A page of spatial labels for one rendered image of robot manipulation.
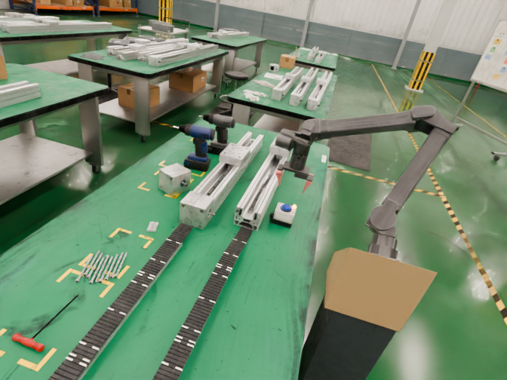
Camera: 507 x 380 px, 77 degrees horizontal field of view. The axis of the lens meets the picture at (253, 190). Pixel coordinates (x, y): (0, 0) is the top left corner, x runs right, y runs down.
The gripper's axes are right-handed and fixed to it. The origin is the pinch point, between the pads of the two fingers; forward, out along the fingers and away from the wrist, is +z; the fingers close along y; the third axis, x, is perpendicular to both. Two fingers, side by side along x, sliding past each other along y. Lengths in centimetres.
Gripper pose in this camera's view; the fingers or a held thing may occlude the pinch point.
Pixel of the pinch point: (291, 187)
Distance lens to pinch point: 125.5
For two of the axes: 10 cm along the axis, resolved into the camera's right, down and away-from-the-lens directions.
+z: -1.7, 8.5, 5.1
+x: -2.6, 4.6, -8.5
